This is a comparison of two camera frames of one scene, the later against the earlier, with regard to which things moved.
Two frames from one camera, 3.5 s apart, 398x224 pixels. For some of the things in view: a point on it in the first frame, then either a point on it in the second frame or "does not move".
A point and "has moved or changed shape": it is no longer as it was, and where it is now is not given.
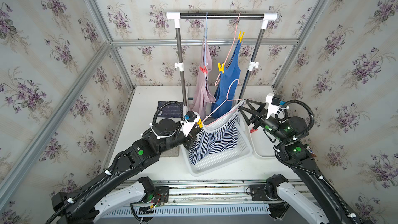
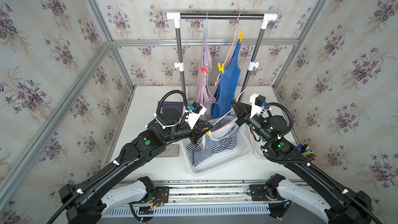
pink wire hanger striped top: x=227 y=98 → x=230 y=110
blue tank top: x=226 y=92 does not move
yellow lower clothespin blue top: x=221 y=68 does not move
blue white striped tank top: x=216 y=136 has moved or changed shape
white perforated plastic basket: x=211 y=163 does not move
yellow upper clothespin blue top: x=240 y=37 does not move
